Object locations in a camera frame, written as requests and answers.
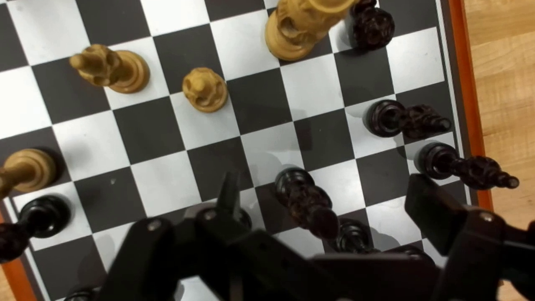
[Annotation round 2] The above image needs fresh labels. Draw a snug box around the light wooden chess pawn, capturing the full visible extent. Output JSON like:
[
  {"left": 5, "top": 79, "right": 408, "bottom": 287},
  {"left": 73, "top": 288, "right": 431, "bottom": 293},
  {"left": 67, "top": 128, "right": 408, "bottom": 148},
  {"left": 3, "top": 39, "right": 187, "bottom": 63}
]
[{"left": 182, "top": 68, "right": 227, "bottom": 114}]

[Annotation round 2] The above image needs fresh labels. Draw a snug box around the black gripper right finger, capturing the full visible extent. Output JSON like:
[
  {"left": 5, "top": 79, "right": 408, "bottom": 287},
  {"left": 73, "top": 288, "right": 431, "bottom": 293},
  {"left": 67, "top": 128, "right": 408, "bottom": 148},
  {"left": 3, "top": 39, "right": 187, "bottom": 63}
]
[{"left": 405, "top": 175, "right": 535, "bottom": 301}]

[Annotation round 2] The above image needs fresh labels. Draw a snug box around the light wooden chess king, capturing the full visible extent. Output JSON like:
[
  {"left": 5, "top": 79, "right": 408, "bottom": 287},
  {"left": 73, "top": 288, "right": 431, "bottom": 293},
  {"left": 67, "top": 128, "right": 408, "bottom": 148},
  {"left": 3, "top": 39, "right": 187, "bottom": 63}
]
[{"left": 266, "top": 0, "right": 359, "bottom": 63}]

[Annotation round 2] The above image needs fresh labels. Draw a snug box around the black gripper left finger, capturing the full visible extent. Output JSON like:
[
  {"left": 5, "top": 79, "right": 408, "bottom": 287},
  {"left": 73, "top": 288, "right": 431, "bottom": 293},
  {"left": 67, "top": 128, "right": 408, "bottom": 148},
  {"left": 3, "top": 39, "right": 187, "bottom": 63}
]
[{"left": 94, "top": 173, "right": 252, "bottom": 301}]

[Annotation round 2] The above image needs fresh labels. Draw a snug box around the wooden chess board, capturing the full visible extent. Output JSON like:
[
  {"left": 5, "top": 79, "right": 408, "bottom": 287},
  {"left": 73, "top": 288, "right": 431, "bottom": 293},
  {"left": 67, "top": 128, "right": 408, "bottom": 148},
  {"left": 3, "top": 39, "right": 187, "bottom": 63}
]
[{"left": 0, "top": 0, "right": 466, "bottom": 301}]

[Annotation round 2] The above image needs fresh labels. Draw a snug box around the butcher block table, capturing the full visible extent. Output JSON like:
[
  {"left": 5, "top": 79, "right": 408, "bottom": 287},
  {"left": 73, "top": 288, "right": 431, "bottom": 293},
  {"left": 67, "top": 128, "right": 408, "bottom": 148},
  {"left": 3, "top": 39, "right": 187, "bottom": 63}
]
[{"left": 463, "top": 0, "right": 535, "bottom": 228}]

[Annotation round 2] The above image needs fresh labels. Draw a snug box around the dark chess piece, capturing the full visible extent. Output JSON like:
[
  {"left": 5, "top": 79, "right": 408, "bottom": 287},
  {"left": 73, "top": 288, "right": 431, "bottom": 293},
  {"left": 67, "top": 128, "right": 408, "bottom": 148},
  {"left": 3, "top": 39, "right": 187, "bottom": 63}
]
[{"left": 274, "top": 168, "right": 374, "bottom": 255}]

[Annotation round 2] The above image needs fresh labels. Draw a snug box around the light wooden chess bishop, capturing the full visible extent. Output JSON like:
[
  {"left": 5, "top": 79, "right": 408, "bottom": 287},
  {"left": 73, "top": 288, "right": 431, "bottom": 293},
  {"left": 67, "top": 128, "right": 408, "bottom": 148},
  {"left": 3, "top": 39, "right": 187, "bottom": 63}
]
[{"left": 68, "top": 44, "right": 150, "bottom": 94}]

